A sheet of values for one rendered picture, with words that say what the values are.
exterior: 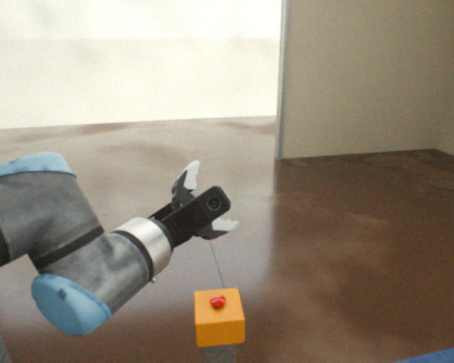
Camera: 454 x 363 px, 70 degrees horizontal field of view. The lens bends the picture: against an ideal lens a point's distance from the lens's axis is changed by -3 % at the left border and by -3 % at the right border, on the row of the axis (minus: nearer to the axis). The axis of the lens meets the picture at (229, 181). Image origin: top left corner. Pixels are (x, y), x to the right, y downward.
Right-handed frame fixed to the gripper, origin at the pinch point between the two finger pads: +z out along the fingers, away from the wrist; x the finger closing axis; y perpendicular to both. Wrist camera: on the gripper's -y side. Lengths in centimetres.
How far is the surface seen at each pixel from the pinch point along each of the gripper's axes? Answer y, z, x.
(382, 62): 1, 548, -9
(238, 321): 18.3, 1.3, 29.0
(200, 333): 26.0, -4.0, 26.4
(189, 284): 160, 115, 55
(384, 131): 56, 563, 92
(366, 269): 66, 196, 129
